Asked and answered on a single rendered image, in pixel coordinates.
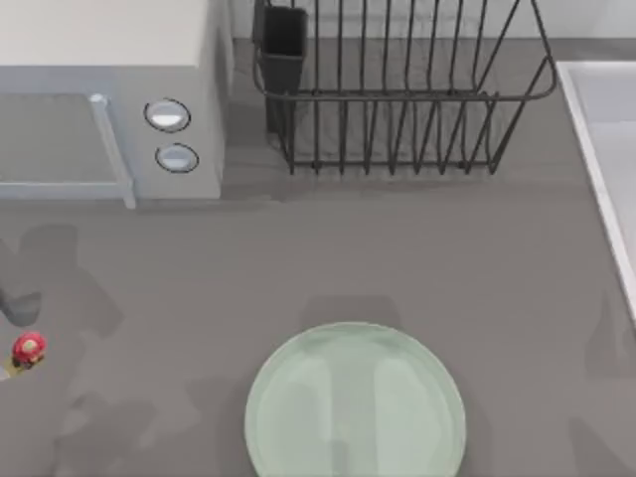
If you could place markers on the microwave oven door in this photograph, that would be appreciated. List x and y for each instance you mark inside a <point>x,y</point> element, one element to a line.
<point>54,144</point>

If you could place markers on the black cutlery holder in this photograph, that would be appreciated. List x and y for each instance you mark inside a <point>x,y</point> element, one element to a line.
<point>281,47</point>

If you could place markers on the large round microwave knob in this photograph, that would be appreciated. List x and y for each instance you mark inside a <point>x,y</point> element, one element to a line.
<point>167,115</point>

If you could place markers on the pale microwave oven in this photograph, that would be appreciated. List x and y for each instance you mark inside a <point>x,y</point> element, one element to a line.
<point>164,45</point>

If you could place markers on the pale green plate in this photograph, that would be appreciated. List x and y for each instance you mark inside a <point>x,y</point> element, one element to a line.
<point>355,402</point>

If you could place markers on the small round microwave knob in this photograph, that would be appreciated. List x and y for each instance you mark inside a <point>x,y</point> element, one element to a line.
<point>177,158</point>

